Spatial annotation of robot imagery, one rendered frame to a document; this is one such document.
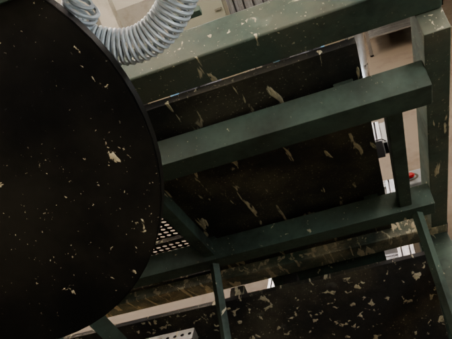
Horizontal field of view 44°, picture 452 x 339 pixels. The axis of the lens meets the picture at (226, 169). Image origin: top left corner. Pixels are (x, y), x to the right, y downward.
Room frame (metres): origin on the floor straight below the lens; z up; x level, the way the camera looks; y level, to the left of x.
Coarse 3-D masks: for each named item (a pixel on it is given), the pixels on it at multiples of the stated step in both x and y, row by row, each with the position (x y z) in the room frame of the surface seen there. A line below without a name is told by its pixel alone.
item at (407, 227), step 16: (400, 224) 1.86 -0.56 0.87; (352, 240) 1.89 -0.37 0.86; (368, 240) 1.86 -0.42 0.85; (384, 240) 1.84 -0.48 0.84; (400, 240) 1.85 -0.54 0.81; (416, 240) 1.86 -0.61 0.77; (288, 256) 1.95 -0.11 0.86; (304, 256) 1.92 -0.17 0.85; (320, 256) 1.90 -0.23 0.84; (336, 256) 1.91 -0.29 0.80; (352, 256) 1.92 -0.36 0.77; (224, 272) 2.01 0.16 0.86; (240, 272) 1.98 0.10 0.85; (256, 272) 1.96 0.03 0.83; (272, 272) 1.98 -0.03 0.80; (288, 272) 1.99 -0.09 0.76; (160, 288) 2.07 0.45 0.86; (176, 288) 2.04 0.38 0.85; (192, 288) 2.03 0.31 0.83; (208, 288) 2.04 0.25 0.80; (224, 288) 2.05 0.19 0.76; (128, 304) 2.10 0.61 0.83; (144, 304) 2.11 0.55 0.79; (160, 304) 2.12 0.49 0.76
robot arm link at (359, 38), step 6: (354, 36) 2.38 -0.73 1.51; (360, 36) 2.38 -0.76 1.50; (360, 42) 2.37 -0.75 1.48; (360, 48) 2.36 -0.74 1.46; (360, 54) 2.36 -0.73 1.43; (366, 54) 2.38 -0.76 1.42; (360, 60) 2.36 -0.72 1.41; (366, 60) 2.37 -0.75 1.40; (366, 66) 2.36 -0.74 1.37; (366, 72) 2.35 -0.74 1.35
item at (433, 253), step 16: (0, 0) 0.94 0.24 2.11; (416, 224) 1.57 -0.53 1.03; (432, 256) 1.48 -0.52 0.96; (432, 272) 1.45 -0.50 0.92; (448, 288) 1.41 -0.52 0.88; (224, 304) 1.65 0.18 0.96; (448, 304) 1.36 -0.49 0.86; (224, 320) 1.61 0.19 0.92; (448, 320) 1.34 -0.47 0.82; (112, 336) 1.22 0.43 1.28; (224, 336) 1.57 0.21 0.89
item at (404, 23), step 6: (408, 18) 7.57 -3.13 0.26; (390, 24) 7.62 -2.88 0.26; (396, 24) 7.49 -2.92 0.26; (402, 24) 7.36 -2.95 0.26; (408, 24) 7.24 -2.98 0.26; (372, 30) 7.67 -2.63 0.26; (378, 30) 7.54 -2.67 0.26; (384, 30) 7.41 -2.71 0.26; (390, 30) 7.29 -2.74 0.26; (396, 30) 7.24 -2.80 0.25; (366, 36) 7.33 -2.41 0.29; (372, 36) 7.34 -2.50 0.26; (372, 54) 7.32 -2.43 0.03
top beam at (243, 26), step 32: (288, 0) 1.29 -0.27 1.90; (320, 0) 1.24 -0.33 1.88; (352, 0) 1.20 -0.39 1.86; (384, 0) 1.19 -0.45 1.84; (416, 0) 1.19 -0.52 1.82; (192, 32) 1.34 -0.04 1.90; (224, 32) 1.30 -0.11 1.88; (256, 32) 1.25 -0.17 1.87; (288, 32) 1.24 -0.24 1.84; (320, 32) 1.24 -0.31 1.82; (352, 32) 1.25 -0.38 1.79; (160, 64) 1.31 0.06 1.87; (192, 64) 1.29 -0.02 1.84; (224, 64) 1.29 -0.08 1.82; (256, 64) 1.30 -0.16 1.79; (160, 96) 1.36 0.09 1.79
